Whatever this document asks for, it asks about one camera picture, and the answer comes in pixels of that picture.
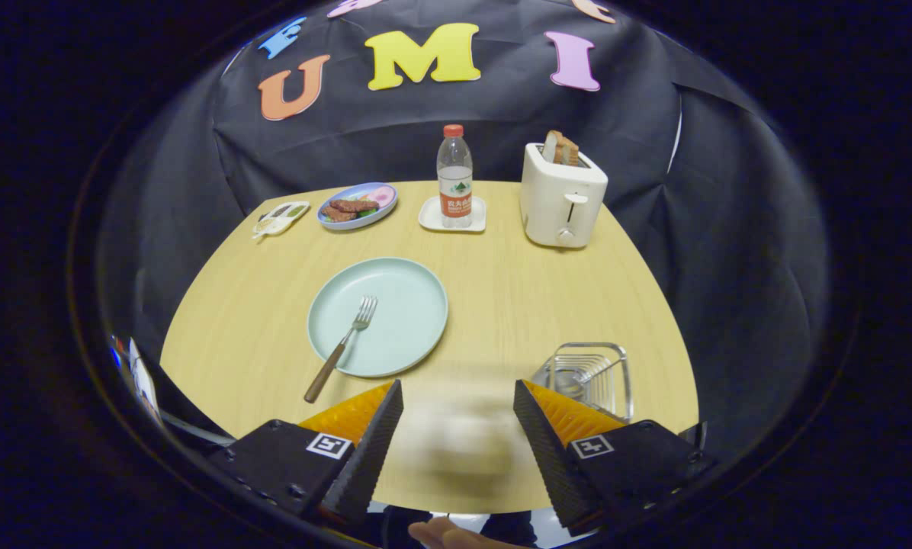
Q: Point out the pink ham slice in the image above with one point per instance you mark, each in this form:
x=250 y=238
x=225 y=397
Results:
x=382 y=197

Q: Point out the white square coaster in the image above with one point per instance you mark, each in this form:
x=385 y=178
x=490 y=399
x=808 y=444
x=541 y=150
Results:
x=428 y=219

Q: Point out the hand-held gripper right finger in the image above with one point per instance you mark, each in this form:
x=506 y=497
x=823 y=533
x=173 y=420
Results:
x=551 y=465

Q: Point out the black backdrop cloth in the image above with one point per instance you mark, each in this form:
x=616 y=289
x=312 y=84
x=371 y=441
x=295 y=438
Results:
x=334 y=145

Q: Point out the clear plastic cutlery container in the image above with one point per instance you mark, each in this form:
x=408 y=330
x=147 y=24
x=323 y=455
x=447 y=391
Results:
x=616 y=358

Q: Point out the blue plate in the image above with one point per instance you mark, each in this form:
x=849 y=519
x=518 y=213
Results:
x=349 y=225

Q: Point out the pale green plate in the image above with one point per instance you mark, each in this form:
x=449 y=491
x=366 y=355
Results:
x=403 y=320

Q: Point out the clear water bottle red cap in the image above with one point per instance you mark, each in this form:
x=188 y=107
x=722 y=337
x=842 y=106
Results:
x=454 y=183

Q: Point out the brown meat patty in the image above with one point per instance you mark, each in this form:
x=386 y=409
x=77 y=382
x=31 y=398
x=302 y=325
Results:
x=355 y=205
x=337 y=216

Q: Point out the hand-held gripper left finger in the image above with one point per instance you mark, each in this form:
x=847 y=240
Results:
x=372 y=457

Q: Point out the green vegetable piece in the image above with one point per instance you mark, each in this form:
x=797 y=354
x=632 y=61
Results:
x=364 y=215

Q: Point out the white divided sauce dish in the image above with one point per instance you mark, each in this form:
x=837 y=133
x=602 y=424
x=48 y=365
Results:
x=279 y=219

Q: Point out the white toaster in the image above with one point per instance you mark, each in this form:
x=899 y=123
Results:
x=555 y=206

